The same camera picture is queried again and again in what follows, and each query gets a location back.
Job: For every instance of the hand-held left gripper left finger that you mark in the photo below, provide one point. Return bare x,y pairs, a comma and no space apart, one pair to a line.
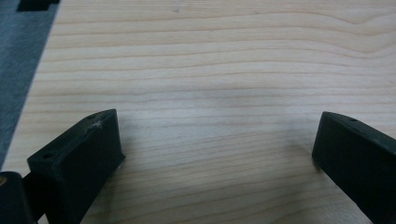
74,168

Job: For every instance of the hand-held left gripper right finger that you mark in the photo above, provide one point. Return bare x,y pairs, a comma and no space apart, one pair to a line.
358,161

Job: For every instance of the dark object on floor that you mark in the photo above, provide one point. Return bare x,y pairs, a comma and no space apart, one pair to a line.
34,4

